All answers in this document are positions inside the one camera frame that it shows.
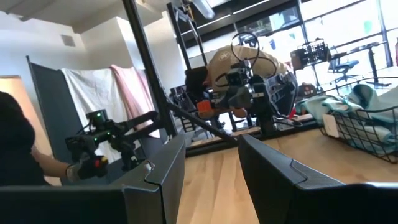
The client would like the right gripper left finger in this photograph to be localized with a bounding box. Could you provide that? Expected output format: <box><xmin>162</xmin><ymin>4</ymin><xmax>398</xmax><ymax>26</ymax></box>
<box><xmin>123</xmin><ymin>134</ymin><xmax>187</xmax><ymax>224</ymax></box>

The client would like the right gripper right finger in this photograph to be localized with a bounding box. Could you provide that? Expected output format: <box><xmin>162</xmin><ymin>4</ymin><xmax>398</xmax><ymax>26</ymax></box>
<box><xmin>238</xmin><ymin>134</ymin><xmax>343</xmax><ymax>224</ymax></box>

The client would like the blue microfiber towel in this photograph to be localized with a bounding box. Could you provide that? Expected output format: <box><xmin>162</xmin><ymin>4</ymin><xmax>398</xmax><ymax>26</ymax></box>
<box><xmin>294</xmin><ymin>94</ymin><xmax>366</xmax><ymax>139</ymax></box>
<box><xmin>345</xmin><ymin>83</ymin><xmax>398</xmax><ymax>156</ymax></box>

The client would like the orange block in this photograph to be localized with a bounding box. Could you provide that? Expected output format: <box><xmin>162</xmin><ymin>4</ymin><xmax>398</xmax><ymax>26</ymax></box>
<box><xmin>197</xmin><ymin>100</ymin><xmax>213</xmax><ymax>115</ymax></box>

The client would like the person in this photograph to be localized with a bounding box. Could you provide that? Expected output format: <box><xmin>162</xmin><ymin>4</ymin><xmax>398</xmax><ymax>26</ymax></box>
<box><xmin>185</xmin><ymin>44</ymin><xmax>298</xmax><ymax>121</ymax></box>
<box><xmin>0</xmin><ymin>91</ymin><xmax>73</xmax><ymax>187</ymax></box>

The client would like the person's hand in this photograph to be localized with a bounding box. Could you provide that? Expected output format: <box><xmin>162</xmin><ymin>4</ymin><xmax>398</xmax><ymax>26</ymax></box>
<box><xmin>65</xmin><ymin>154</ymin><xmax>109</xmax><ymax>183</ymax></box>

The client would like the black crate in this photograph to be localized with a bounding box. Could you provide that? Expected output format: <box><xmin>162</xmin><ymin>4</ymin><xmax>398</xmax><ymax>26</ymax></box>
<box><xmin>290</xmin><ymin>38</ymin><xmax>331</xmax><ymax>72</ymax></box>

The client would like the blue office chair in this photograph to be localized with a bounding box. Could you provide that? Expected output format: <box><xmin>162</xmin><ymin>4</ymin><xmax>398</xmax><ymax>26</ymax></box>
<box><xmin>328</xmin><ymin>45</ymin><xmax>364</xmax><ymax>84</ymax></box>

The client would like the pink hanging cloth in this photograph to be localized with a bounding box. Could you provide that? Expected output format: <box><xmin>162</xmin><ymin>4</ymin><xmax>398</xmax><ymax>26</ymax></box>
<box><xmin>109</xmin><ymin>63</ymin><xmax>156</xmax><ymax>131</ymax></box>

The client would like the white hanging cloth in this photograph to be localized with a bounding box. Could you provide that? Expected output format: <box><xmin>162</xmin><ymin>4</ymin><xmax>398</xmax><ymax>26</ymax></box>
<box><xmin>60</xmin><ymin>67</ymin><xmax>127</xmax><ymax>162</ymax></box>

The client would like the grey partition panel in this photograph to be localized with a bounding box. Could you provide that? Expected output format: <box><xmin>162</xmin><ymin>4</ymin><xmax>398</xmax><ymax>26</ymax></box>
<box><xmin>26</xmin><ymin>55</ymin><xmax>177</xmax><ymax>186</ymax></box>

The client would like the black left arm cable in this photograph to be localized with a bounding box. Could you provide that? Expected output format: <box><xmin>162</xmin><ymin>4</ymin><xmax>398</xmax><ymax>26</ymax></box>
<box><xmin>230</xmin><ymin>30</ymin><xmax>278</xmax><ymax>82</ymax></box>

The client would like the dark wire basket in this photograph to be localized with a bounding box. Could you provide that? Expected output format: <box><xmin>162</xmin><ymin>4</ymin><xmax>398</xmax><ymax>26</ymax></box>
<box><xmin>317</xmin><ymin>77</ymin><xmax>398</xmax><ymax>165</ymax></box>

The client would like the black pedestal table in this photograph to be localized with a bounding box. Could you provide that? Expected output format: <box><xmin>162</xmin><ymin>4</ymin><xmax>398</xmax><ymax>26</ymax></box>
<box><xmin>349</xmin><ymin>40</ymin><xmax>393</xmax><ymax>88</ymax></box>

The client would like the grey wall vent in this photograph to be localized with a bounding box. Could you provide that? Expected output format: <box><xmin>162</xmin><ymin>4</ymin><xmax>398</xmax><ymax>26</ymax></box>
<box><xmin>60</xmin><ymin>34</ymin><xmax>76</xmax><ymax>47</ymax></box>

